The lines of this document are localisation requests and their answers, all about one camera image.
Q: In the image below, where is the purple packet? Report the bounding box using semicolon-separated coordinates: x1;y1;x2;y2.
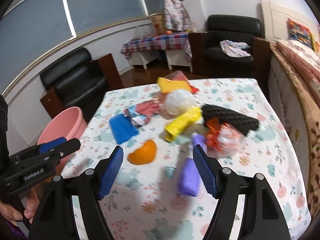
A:
177;133;207;197

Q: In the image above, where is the blue foam fruit net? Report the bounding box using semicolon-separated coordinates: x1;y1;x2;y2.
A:
109;114;139;145

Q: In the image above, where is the colourful paper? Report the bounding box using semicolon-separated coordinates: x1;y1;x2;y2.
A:
123;100;160;127

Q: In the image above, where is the purple sleeve left forearm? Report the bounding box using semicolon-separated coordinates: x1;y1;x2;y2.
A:
0;216;27;240

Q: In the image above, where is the left hand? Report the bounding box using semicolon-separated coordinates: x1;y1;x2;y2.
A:
0;187;40;228

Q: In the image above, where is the pink plastic bucket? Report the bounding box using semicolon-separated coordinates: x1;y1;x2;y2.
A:
37;107;87;145

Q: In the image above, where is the orange white crumpled wrapper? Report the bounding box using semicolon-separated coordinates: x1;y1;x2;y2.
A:
205;118;245;158

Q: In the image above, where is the floral bear tablecloth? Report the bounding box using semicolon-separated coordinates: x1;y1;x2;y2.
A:
62;79;311;239

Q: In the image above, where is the black foam fruit net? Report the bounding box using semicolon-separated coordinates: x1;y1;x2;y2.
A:
201;104;260;137

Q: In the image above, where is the black leather armchair left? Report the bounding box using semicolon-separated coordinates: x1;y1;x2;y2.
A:
40;47;124;122

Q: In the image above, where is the black leather armchair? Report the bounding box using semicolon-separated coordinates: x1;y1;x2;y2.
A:
188;15;270;80
40;47;124;122

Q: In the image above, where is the white crumpled plastic bag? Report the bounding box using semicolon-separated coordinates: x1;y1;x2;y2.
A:
163;89;195;116

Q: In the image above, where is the yellow orange foam net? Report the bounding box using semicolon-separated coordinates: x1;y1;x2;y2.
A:
157;77;200;94

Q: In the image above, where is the pink paper under net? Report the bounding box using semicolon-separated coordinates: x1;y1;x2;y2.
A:
165;70;188;81

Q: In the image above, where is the black leather armchair back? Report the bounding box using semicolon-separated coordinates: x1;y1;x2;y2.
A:
188;15;270;80

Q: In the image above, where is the bed with brown blanket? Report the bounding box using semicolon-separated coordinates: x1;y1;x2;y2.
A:
268;40;319;219

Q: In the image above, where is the cloth on armchair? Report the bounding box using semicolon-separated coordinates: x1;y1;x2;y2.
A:
220;40;251;58

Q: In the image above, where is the checkered cloth side table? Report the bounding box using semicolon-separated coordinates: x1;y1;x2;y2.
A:
121;32;193;73

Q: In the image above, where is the floral padded jacket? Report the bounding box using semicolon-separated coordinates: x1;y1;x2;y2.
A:
164;0;191;31

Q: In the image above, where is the brown cardboard box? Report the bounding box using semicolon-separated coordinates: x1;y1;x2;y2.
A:
150;14;167;35

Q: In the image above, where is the colourful striped pillow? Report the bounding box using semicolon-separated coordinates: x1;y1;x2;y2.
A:
287;18;311;48

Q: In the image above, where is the white wooden headboard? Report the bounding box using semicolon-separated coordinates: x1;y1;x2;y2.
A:
261;0;319;42

